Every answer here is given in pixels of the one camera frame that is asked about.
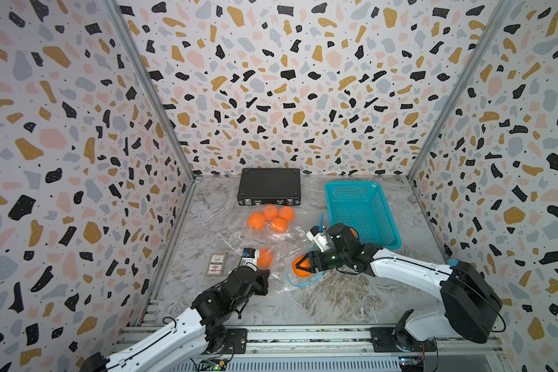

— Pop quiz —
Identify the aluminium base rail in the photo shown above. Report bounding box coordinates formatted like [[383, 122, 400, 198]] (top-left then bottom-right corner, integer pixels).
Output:
[[114, 325, 511, 371]]

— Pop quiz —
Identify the clear zip-top bag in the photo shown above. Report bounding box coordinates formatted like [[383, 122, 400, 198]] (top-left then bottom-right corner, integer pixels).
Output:
[[239, 205, 326, 246], [235, 241, 323, 295]]

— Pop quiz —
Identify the orange in far bag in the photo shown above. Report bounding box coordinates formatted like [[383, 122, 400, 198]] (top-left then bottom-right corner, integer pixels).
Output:
[[263, 205, 279, 222], [270, 217, 288, 233], [247, 212, 267, 231], [277, 206, 295, 223]]

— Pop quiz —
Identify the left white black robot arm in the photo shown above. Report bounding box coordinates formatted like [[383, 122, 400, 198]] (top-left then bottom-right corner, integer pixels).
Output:
[[81, 264, 270, 371]]

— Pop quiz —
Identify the black hard case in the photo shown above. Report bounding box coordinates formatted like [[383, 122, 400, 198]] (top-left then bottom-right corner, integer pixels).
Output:
[[237, 167, 302, 206]]

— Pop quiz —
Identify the teal plastic basket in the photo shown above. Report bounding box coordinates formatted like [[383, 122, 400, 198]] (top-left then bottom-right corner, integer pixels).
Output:
[[325, 181, 402, 250]]

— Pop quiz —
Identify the small printed packet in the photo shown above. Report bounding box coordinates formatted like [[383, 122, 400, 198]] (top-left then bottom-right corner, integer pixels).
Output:
[[206, 253, 227, 277]]

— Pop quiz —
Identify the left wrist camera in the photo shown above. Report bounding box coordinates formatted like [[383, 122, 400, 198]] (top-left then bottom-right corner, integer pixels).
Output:
[[239, 248, 260, 270]]

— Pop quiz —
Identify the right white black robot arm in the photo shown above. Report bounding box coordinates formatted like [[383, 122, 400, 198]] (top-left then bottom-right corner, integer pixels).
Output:
[[292, 223, 502, 351]]

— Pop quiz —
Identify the green circuit board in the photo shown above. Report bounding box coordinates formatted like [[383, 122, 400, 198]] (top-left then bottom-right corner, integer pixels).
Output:
[[198, 359, 227, 372]]

